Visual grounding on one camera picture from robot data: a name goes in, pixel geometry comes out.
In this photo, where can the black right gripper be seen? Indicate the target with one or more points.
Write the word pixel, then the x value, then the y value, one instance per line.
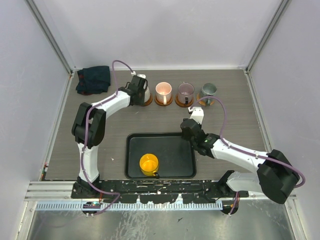
pixel 184 136

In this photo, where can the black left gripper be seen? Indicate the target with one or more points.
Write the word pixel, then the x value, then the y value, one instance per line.
pixel 140 102

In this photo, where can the white ceramic mug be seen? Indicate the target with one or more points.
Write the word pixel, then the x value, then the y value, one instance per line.
pixel 146 94

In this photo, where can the brown wooden coaster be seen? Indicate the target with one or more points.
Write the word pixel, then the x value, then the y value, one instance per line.
pixel 161 104
pixel 149 101
pixel 183 105

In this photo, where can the pink ceramic mug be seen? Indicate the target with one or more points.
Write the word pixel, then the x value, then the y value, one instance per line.
pixel 163 92

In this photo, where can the woven rattan coaster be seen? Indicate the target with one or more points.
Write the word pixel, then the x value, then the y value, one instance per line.
pixel 200 98

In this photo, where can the purple glass cup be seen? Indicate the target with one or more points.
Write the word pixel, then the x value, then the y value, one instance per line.
pixel 185 93

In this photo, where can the grey ceramic mug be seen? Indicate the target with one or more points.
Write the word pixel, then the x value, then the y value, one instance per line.
pixel 208 89

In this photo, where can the yellow mug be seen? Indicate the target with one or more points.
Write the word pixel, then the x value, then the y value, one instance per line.
pixel 149 165

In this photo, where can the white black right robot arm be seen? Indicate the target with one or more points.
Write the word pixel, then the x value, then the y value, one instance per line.
pixel 269 173

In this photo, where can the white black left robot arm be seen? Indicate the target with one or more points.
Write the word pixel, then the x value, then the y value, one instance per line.
pixel 90 122

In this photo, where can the black plastic tray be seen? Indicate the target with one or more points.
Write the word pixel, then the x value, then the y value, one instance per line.
pixel 176 156

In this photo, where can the dark blue folded cloth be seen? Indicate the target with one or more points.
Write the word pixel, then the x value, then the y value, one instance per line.
pixel 93 80

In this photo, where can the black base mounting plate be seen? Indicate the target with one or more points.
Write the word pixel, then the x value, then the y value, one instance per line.
pixel 155 191

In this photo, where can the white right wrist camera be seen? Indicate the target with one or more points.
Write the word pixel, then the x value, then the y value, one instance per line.
pixel 196 113

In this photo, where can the white slotted cable duct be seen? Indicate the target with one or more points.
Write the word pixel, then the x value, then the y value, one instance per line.
pixel 138 206

